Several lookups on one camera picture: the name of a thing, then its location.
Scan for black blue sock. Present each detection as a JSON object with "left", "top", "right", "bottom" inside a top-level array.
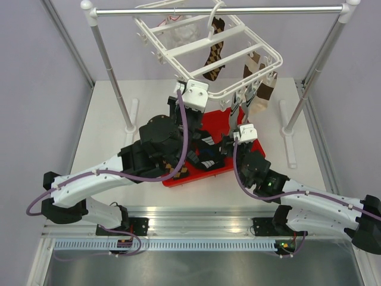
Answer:
[
  {"left": 191, "top": 129, "right": 216, "bottom": 156},
  {"left": 186, "top": 149, "right": 225, "bottom": 172}
]

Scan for grey striped sock front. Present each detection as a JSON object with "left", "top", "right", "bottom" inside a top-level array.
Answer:
[{"left": 229, "top": 92, "right": 242, "bottom": 136}]

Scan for grey striped sock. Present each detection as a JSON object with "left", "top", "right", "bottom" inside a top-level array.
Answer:
[
  {"left": 241, "top": 83, "right": 258, "bottom": 124},
  {"left": 229, "top": 92, "right": 242, "bottom": 136}
]

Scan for white clip sock hanger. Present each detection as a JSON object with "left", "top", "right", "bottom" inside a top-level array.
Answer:
[{"left": 134, "top": 1, "right": 283, "bottom": 100}]

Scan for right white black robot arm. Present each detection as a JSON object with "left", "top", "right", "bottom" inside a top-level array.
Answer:
[{"left": 221, "top": 136, "right": 380, "bottom": 255}]

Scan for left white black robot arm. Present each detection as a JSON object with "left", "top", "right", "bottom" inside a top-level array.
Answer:
[{"left": 41, "top": 97, "right": 204, "bottom": 235}]

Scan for red plastic bin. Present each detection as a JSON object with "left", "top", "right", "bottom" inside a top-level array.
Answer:
[{"left": 162, "top": 107, "right": 266, "bottom": 189}]

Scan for brown argyle sock in bin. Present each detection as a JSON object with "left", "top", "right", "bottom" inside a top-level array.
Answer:
[{"left": 162, "top": 159, "right": 190, "bottom": 181}]

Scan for grey striped sock back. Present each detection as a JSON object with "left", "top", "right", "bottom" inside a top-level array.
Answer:
[{"left": 241, "top": 83, "right": 258, "bottom": 124}]

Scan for beige brown striped sock right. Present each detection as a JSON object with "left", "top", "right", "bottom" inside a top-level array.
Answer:
[{"left": 249, "top": 71, "right": 278, "bottom": 115}]

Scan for beige brown striped sock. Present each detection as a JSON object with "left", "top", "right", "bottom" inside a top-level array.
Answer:
[
  {"left": 243, "top": 52, "right": 261, "bottom": 79},
  {"left": 249, "top": 71, "right": 278, "bottom": 115}
]

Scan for beige brown striped sock left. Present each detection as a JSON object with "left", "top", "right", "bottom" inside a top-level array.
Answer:
[{"left": 243, "top": 52, "right": 261, "bottom": 79}]

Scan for white glove with red trim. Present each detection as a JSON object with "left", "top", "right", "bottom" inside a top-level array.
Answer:
[{"left": 157, "top": 24, "right": 199, "bottom": 49}]

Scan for brown argyle sock hanging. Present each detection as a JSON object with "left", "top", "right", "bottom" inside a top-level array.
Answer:
[{"left": 203, "top": 17, "right": 225, "bottom": 81}]

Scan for metal clothes rack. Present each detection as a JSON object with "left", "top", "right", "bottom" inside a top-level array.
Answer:
[{"left": 79, "top": 0, "right": 364, "bottom": 169}]

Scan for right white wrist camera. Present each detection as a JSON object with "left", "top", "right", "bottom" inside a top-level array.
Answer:
[{"left": 233, "top": 123, "right": 258, "bottom": 144}]

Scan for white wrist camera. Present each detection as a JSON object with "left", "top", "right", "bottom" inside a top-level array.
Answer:
[
  {"left": 233, "top": 123, "right": 258, "bottom": 144},
  {"left": 174, "top": 79, "right": 209, "bottom": 113}
]

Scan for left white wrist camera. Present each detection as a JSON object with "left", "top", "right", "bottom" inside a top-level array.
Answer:
[{"left": 174, "top": 79, "right": 209, "bottom": 113}]

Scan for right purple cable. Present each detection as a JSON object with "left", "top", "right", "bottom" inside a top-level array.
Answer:
[{"left": 233, "top": 139, "right": 381, "bottom": 223}]

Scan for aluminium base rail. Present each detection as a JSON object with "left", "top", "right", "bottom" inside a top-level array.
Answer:
[{"left": 41, "top": 205, "right": 298, "bottom": 238}]

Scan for white slotted cable duct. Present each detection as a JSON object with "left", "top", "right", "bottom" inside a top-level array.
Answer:
[{"left": 54, "top": 239, "right": 277, "bottom": 251}]

